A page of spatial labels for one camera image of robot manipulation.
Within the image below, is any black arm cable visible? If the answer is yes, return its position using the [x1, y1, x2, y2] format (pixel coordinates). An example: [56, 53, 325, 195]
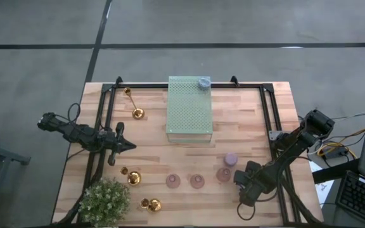
[236, 189, 280, 222]
[67, 102, 82, 128]

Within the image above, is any blue-grey patterned candle tin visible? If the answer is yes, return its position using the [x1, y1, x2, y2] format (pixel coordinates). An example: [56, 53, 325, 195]
[197, 77, 212, 91]

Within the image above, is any purple patterned candle tin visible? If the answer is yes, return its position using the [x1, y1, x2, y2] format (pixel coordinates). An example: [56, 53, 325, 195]
[223, 152, 239, 168]

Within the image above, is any black keyboard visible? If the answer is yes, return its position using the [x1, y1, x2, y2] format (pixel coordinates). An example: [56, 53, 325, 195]
[334, 170, 365, 227]

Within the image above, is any potted green white-flowered plant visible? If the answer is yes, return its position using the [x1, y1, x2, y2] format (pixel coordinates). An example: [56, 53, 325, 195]
[78, 177, 132, 228]

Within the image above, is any white paper sheet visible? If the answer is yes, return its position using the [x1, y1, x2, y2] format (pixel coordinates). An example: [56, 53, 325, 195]
[307, 158, 335, 206]

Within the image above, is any black metal table frame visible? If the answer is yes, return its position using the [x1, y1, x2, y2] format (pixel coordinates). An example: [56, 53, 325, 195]
[55, 75, 324, 227]

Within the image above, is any tall gold candlestick holder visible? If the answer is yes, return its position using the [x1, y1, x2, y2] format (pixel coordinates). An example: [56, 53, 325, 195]
[124, 87, 146, 121]

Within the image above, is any short gold candlestick holder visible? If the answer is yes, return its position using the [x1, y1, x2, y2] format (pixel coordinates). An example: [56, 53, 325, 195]
[139, 198, 163, 213]

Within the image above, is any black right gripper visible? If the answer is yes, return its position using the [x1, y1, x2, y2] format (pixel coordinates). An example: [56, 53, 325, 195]
[233, 160, 275, 207]

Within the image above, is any pink ribbed glass candle holder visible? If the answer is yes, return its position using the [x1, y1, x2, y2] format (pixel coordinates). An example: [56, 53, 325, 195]
[215, 167, 232, 183]
[165, 173, 181, 190]
[189, 173, 205, 190]

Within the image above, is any yellow cable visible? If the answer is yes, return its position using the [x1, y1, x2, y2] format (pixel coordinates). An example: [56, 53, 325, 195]
[317, 128, 365, 159]

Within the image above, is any green perforated box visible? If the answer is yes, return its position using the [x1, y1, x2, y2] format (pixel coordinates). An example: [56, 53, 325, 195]
[165, 75, 214, 144]

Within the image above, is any black desk bar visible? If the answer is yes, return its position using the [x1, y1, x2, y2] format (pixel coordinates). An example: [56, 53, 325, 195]
[312, 158, 361, 184]

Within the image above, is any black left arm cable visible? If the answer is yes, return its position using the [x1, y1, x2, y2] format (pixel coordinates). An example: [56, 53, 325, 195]
[67, 102, 82, 128]

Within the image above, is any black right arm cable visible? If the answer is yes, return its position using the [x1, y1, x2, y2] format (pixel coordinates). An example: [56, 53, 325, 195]
[236, 189, 280, 222]

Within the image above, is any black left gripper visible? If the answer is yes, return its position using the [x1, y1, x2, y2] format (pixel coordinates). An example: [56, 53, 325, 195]
[99, 122, 138, 167]

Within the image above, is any medium gold candlestick holder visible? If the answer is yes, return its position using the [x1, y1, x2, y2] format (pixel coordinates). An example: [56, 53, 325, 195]
[120, 166, 143, 187]

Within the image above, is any grey cable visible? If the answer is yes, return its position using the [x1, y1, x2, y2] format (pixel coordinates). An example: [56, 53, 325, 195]
[330, 110, 365, 121]

